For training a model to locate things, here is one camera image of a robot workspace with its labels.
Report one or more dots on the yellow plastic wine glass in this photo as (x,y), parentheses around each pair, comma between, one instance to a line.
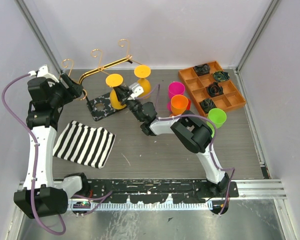
(142,72)

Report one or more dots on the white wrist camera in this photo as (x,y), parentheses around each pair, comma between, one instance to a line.
(136,90)
(43,71)

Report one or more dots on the orange plastic wine glass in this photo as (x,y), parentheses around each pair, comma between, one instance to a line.
(178,104)

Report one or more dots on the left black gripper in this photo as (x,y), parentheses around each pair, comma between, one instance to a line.
(74,91)

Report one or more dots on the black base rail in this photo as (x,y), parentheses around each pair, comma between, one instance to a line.
(151,191)

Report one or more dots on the orange compartment tray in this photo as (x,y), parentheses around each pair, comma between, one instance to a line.
(196,87)

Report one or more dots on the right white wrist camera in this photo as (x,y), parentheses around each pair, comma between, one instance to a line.
(136,90)

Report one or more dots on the white slotted cable duct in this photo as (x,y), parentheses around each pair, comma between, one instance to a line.
(166,206)

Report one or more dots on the green plastic wine glass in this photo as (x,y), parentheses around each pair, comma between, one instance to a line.
(217,116)

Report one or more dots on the dark rose bottom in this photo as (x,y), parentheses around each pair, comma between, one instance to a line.
(207,104)

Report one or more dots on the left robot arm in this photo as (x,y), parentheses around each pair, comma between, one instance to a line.
(39,192)

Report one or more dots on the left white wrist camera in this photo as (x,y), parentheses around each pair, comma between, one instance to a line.
(43,71)

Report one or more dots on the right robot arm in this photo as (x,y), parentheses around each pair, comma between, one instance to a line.
(195,132)

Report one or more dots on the dark rose top left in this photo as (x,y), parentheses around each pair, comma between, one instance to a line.
(202,69)

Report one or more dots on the pink plastic wine glass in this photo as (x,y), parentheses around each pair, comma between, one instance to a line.
(175,88)

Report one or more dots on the dark green rose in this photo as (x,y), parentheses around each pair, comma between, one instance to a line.
(221,76)

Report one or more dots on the dark red rose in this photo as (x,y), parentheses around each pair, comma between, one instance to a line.
(214,90)

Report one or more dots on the black white striped cloth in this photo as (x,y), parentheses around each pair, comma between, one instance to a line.
(84,145)

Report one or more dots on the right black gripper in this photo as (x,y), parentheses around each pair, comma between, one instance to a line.
(122,94)

